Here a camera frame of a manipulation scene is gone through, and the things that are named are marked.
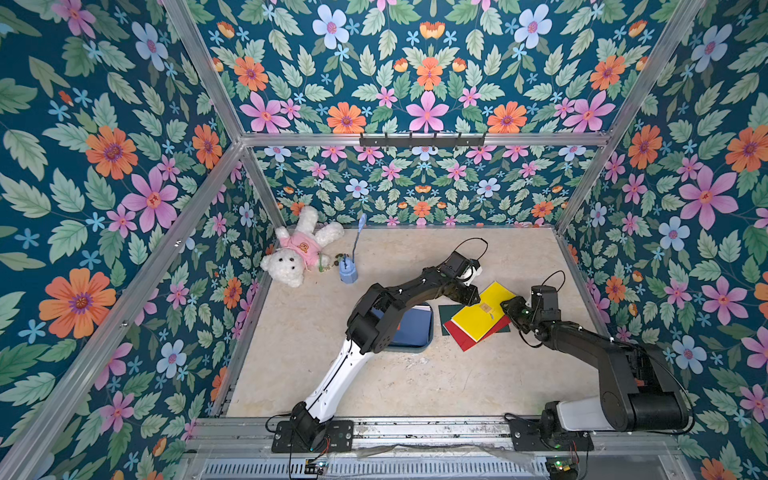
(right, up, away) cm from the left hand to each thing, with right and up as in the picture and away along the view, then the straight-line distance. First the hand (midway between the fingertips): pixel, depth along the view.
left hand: (482, 297), depth 97 cm
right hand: (+6, -1, -4) cm, 7 cm away
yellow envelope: (-3, -7, -4) cm, 9 cm away
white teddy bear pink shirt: (-62, +16, +7) cm, 64 cm away
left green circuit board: (-48, -38, -26) cm, 66 cm away
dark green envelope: (-12, -5, -1) cm, 13 cm away
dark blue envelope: (-23, -9, -6) cm, 25 cm away
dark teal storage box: (-26, -14, -9) cm, 31 cm away
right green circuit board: (+13, -37, -26) cm, 47 cm away
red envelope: (-7, -12, -7) cm, 16 cm away
